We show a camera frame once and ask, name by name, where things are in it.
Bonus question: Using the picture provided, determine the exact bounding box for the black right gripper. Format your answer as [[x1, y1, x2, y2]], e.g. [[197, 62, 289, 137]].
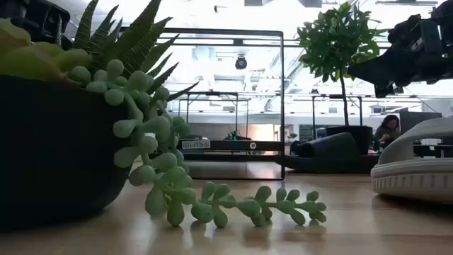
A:
[[348, 16, 453, 99]]

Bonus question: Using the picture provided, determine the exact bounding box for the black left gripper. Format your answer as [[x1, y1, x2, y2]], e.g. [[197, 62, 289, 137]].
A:
[[0, 0, 71, 49]]

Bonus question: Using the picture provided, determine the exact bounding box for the grey rubber slide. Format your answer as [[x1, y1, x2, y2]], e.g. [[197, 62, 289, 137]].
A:
[[370, 117, 453, 205]]

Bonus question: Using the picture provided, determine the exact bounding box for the person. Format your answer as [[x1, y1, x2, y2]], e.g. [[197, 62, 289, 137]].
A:
[[373, 114, 401, 147]]

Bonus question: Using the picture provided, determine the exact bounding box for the small tree in black pot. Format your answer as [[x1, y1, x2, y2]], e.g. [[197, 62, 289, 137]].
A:
[[296, 1, 389, 159]]

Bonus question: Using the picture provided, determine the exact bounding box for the dark computer monitor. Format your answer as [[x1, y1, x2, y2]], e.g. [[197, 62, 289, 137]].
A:
[[399, 110, 443, 135]]

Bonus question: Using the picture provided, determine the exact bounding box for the potted artificial succulent plant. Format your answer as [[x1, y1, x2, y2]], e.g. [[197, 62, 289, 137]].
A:
[[0, 0, 328, 231]]

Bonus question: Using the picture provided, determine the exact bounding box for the black background table frame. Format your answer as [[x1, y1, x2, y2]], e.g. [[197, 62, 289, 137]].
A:
[[311, 93, 364, 141], [178, 91, 249, 137]]

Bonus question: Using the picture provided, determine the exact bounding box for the wooden shelf with black frame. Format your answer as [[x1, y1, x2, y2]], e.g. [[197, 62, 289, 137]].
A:
[[120, 27, 286, 181]]

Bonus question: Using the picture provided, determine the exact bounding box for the black aluminium rig frame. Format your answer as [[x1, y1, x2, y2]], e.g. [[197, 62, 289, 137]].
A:
[[148, 151, 297, 164]]

